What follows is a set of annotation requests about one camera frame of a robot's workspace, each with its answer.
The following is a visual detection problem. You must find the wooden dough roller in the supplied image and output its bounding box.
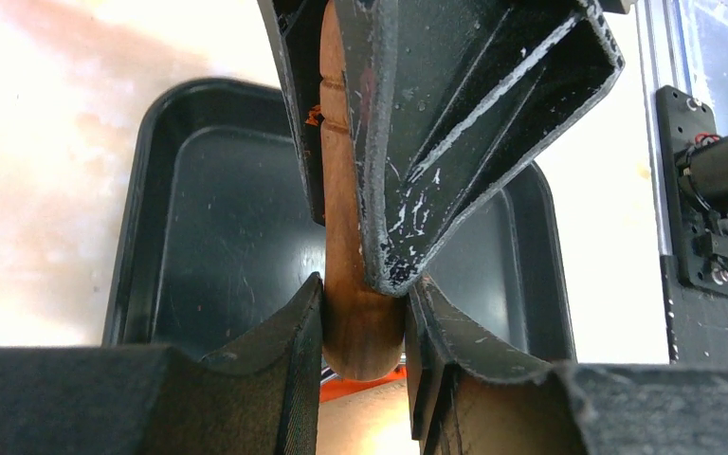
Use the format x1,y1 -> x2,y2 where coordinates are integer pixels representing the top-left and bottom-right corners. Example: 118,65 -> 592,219
318,2 -> 406,382

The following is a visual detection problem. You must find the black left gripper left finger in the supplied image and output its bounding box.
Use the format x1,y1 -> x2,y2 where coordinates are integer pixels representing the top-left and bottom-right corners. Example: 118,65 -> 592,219
0,274 -> 322,454

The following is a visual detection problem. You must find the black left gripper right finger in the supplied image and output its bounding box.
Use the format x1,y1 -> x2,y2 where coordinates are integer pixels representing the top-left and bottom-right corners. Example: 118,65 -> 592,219
406,278 -> 728,454

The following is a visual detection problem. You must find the black baking tray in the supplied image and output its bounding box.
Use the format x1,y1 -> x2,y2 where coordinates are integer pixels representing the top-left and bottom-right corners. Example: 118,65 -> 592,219
102,78 -> 575,360

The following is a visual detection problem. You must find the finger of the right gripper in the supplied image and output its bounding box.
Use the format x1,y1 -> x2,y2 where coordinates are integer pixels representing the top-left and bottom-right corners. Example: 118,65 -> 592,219
258,0 -> 327,225
336,0 -> 624,296

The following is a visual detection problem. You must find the orange-red dough piece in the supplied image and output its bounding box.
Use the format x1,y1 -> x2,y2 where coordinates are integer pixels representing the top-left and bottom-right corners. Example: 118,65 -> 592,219
319,365 -> 407,403

